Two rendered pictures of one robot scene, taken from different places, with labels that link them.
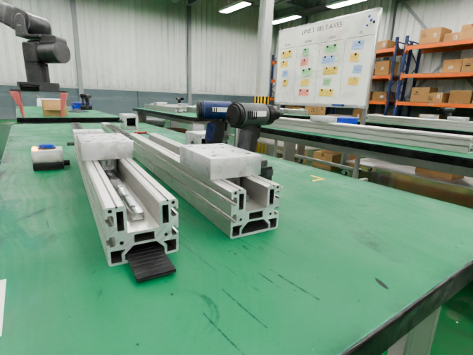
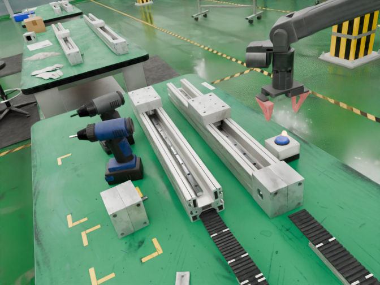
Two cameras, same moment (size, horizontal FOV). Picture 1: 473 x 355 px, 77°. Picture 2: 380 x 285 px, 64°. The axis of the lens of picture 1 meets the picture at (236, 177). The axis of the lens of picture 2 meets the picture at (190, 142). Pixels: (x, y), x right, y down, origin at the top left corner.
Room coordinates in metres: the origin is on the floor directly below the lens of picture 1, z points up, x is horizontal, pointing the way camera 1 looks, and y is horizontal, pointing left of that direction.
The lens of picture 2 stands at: (1.75, 0.52, 1.41)
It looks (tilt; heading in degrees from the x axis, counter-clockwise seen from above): 33 degrees down; 195
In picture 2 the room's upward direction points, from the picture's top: 10 degrees counter-clockwise
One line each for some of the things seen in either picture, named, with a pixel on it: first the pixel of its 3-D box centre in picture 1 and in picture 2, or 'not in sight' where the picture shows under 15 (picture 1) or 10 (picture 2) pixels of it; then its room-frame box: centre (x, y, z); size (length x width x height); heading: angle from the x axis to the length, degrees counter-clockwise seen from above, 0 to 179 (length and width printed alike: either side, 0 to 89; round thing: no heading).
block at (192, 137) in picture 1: (198, 144); (129, 206); (1.19, 0.16, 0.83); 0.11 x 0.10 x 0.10; 127
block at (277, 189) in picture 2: (85, 143); (280, 187); (1.11, 0.57, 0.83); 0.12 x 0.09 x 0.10; 121
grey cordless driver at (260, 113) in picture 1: (257, 143); (103, 125); (0.83, -0.06, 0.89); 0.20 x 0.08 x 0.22; 132
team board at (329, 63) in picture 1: (315, 104); not in sight; (3.97, -0.99, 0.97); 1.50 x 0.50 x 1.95; 35
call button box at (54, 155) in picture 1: (51, 157); (279, 149); (0.91, 0.58, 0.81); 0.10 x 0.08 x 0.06; 121
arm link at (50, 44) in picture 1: (46, 41); (267, 47); (0.90, 0.55, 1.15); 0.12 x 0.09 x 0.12; 74
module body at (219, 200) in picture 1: (177, 164); (164, 137); (0.83, 0.17, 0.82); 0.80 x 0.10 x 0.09; 31
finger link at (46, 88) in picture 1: (55, 101); (271, 105); (0.92, 0.55, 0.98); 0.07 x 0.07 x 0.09; 31
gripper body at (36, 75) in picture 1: (38, 75); (282, 80); (0.90, 0.59, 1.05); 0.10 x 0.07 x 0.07; 121
